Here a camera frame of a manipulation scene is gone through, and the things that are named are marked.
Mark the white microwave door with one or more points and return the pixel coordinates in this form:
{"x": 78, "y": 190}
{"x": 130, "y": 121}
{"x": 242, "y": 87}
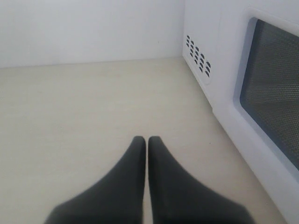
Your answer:
{"x": 257, "y": 100}

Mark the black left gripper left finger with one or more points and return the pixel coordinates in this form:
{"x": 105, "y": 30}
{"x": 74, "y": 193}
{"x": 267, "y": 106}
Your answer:
{"x": 115, "y": 199}

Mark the white Midea microwave oven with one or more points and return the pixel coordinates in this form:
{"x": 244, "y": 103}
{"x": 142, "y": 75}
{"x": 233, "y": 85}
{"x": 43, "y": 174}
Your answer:
{"x": 202, "y": 24}

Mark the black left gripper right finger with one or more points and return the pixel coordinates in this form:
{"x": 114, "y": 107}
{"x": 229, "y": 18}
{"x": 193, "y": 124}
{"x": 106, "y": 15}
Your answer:
{"x": 178, "y": 198}

